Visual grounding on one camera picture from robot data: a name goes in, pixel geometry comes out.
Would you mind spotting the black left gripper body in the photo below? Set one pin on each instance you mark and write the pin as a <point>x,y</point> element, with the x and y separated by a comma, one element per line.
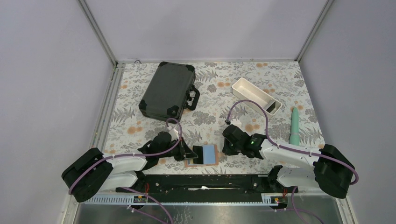
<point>179,153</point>

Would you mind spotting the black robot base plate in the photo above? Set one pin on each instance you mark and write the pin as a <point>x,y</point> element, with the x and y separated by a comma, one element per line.
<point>248,183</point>

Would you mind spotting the aluminium frame rail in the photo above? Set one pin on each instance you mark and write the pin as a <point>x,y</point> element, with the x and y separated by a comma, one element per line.
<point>101,129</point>

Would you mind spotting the perforated metal cable tray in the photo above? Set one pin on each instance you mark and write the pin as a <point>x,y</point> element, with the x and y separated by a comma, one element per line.
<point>190,198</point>

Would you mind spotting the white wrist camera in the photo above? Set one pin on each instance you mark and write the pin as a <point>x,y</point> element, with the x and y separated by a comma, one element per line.
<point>235,122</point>
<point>174,131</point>

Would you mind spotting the floral patterned table mat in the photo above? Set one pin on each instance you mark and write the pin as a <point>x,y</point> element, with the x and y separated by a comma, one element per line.
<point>129,129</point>

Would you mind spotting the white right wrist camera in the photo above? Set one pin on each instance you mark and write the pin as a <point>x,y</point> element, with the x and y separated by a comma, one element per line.
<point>235,122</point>

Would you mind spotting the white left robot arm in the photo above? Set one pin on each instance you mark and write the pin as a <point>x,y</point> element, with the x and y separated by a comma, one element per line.
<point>95,171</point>

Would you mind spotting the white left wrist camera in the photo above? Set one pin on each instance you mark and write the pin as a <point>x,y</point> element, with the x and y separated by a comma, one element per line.
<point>174,131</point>

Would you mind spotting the black hard carrying case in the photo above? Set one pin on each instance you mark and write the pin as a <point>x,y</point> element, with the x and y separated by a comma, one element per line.
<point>170,91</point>

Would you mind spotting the black card in tray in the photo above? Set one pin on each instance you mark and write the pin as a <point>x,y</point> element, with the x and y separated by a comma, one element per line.
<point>270,107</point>

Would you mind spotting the white rectangular plastic tray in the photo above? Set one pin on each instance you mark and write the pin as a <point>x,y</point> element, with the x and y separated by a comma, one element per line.
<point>243,89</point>

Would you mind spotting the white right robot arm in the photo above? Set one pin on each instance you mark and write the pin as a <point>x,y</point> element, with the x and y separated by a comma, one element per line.
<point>324,168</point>

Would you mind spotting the mint green cylindrical tube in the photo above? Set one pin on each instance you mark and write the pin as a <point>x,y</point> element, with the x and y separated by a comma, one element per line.
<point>294,138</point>

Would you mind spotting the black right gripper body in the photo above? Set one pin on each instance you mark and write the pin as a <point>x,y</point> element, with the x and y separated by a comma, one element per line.
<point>232,149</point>

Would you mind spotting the black credit card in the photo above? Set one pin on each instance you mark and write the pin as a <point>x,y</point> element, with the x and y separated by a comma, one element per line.
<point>198,150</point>

